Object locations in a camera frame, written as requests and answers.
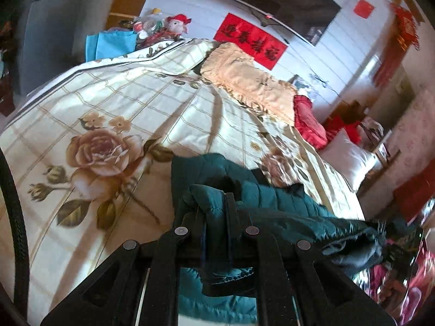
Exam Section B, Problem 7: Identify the green puffer jacket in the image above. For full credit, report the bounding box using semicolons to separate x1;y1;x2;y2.
171;153;388;325

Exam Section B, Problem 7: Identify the white pillow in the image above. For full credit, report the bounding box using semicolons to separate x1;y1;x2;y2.
319;129;378;192

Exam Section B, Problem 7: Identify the framed photo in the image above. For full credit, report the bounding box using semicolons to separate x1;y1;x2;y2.
290;75;313;92

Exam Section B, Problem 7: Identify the grey refrigerator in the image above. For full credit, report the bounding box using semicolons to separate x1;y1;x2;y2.
15;0;119;96

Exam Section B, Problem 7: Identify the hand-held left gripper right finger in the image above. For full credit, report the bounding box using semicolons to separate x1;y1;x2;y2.
223;193;397;326

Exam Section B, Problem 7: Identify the red ruffled pillow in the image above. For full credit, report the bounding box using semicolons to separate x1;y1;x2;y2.
293;95;328;150

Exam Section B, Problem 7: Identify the stuffed toy with red hat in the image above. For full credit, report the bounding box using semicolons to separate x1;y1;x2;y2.
160;14;192;39

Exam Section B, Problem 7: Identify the wooden chair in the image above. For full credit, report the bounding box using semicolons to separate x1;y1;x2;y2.
357;115;402;177

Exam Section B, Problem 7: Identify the red clothes pile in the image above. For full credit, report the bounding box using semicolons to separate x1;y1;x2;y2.
323;115;362;143

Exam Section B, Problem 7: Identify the black braided cable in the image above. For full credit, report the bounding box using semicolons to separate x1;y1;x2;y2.
0;149;29;323

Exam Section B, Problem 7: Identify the small red square paper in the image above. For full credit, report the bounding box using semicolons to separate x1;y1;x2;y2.
353;0;375;19

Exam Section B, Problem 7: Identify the red wall banner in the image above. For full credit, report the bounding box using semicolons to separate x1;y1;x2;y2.
214;13;289;71

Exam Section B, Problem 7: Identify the wall-mounted television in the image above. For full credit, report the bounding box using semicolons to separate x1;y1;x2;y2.
218;0;342;47

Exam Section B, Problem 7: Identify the floral checked bed sheet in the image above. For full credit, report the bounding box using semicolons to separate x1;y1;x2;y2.
0;39;366;326

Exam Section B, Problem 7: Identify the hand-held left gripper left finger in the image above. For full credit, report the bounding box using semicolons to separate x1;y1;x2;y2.
41;210;205;326

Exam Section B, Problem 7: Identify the red knot wall decoration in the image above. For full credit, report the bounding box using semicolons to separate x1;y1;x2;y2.
391;2;420;46

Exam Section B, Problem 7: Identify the blue bag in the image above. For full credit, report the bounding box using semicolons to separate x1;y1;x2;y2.
85;30;136;62

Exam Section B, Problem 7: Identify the yellow fringed pillow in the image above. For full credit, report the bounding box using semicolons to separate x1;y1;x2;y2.
200;42;300;126

